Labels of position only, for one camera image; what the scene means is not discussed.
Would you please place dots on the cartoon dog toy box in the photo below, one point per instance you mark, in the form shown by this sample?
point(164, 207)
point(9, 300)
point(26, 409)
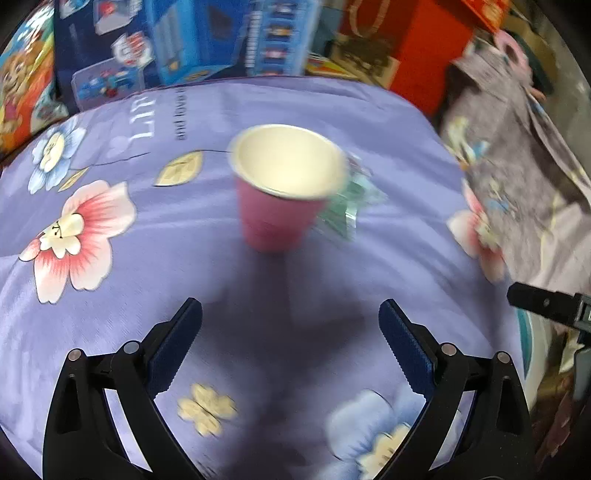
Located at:
point(23, 83)

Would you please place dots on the grey floral cloth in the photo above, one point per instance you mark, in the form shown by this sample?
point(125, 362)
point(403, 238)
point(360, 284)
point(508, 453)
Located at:
point(531, 184)

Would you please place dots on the red gold printed box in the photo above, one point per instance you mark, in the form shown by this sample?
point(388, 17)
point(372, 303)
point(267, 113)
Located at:
point(489, 11)

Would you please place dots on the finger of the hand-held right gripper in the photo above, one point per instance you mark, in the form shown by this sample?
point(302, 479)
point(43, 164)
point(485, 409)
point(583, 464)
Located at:
point(540, 302)

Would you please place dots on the large blue toy box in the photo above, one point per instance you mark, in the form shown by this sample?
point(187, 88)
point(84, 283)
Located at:
point(184, 41)

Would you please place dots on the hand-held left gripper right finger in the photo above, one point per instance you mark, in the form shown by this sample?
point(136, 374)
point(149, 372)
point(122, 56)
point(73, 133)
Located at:
point(408, 350)

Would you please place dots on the purple floral tablecloth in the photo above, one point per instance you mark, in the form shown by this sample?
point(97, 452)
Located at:
point(138, 277)

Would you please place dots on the pink paper cup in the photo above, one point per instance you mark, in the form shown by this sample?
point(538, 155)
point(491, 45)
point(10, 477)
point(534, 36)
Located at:
point(277, 217)

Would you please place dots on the yellow book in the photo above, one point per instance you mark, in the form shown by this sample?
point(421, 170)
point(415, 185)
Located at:
point(325, 64)

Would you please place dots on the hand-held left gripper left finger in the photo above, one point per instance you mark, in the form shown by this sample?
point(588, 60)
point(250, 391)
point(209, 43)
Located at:
point(173, 350)

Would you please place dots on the crumpled clear green wrapper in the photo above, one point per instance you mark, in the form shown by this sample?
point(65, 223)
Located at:
point(355, 203)

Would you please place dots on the red gift bag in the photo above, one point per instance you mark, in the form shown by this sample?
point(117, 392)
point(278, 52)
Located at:
point(406, 41)

